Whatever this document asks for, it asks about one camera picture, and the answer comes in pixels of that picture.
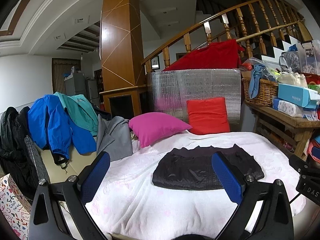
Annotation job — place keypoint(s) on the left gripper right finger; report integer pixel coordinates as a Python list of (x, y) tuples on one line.
[(263, 210)]

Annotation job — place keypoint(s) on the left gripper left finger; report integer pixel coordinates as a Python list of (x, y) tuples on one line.
[(46, 218)]

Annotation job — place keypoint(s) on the black quilted puffer jacket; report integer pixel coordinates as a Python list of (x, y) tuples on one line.
[(183, 169)]

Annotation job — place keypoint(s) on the patterned gift bag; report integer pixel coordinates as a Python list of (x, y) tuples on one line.
[(15, 207)]

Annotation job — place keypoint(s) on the grey checked garment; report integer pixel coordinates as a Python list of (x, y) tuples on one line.
[(36, 159)]

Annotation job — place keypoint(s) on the wooden side table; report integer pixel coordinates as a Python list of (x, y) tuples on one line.
[(289, 134)]

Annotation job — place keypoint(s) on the black coat on chair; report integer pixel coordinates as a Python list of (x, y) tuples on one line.
[(15, 159)]

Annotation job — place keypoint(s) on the white blue tissue pack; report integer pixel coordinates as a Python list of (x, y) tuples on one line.
[(294, 110)]

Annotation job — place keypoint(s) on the white bed blanket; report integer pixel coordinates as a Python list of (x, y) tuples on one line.
[(129, 204)]

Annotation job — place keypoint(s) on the light blue cardboard box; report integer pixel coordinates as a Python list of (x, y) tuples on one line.
[(300, 96)]

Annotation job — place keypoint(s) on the blue jacket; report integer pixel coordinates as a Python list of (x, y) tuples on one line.
[(51, 127)]

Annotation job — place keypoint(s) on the wicker basket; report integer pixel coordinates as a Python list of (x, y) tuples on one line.
[(267, 91)]

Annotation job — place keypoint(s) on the teal jacket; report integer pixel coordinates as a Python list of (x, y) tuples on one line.
[(80, 111)]

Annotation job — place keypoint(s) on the red pillow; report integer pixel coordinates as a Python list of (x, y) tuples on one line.
[(208, 116)]

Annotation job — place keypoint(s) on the blue cloth in basket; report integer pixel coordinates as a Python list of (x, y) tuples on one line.
[(259, 71)]

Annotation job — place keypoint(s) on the clear plastic bag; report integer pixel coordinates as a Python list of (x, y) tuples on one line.
[(289, 59)]

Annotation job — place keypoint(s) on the grey refrigerator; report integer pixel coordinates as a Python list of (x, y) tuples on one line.
[(75, 84)]

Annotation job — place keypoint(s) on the magenta pillow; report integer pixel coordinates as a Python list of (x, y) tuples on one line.
[(154, 126)]

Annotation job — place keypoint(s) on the red blanket on panel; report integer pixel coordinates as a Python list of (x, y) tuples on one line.
[(217, 55)]

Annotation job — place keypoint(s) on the wooden stair railing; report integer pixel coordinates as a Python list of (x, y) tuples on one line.
[(256, 25)]

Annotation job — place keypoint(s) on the silver foil insulation panel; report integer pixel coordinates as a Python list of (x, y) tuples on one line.
[(170, 90)]

